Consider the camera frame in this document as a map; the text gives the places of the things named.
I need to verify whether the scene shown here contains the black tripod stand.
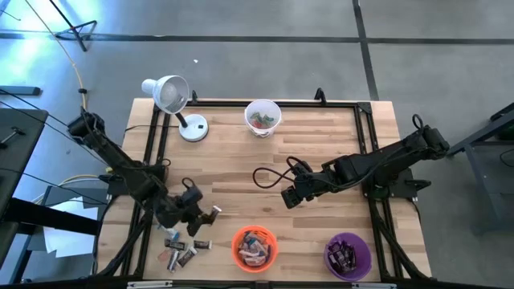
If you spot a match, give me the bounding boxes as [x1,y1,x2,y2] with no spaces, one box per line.
[47,0,99,52]

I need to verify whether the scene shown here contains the black aluminium table frame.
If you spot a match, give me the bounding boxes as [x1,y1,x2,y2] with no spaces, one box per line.
[90,99,433,289]

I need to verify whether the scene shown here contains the white desk lamp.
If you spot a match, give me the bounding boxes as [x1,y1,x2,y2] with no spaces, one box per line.
[141,75,210,144]

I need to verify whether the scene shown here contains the black hand tool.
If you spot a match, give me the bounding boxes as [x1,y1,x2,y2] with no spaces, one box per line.
[0,126,26,149]

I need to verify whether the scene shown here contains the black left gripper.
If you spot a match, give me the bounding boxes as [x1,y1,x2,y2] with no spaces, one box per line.
[174,186,214,227]

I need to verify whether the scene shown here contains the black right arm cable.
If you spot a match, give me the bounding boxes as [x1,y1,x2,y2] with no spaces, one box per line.
[251,156,307,189]

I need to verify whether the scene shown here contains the black side table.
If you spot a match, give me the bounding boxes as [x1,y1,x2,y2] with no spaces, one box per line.
[0,107,101,284]

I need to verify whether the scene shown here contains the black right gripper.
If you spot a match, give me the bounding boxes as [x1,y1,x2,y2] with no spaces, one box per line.
[280,162,326,210]

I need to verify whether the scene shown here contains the black lamp cord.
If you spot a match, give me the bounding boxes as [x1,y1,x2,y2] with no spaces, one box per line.
[124,123,181,133]

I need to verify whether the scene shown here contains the yellow floor cable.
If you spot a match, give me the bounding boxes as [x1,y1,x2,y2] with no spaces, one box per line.
[22,0,110,204]

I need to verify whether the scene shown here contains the silver candy bar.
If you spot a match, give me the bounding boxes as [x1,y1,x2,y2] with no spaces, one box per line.
[167,248,181,273]

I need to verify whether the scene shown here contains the white paper sheets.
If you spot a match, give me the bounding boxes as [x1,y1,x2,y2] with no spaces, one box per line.
[42,196,100,258]

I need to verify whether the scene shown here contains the white metal bracket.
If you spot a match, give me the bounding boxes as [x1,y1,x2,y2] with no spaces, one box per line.
[351,282,398,289]
[126,280,173,289]

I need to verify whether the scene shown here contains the black metal cart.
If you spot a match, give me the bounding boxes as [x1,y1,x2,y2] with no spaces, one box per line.
[445,102,514,234]

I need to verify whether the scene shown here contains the orange plastic basket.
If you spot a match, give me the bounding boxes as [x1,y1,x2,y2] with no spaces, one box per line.
[230,225,279,275]

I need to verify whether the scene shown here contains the purple plastic basket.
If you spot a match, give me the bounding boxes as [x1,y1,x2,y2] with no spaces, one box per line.
[323,231,373,282]

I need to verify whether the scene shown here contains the white plastic bucket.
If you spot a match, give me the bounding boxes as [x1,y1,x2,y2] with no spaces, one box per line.
[244,99,283,140]

